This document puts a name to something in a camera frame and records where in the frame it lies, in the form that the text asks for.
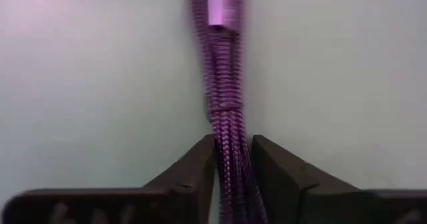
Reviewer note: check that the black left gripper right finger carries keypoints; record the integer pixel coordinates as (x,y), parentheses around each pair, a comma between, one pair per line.
(317,200)

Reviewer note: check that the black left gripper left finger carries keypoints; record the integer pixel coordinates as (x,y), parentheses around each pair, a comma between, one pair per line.
(116,205)

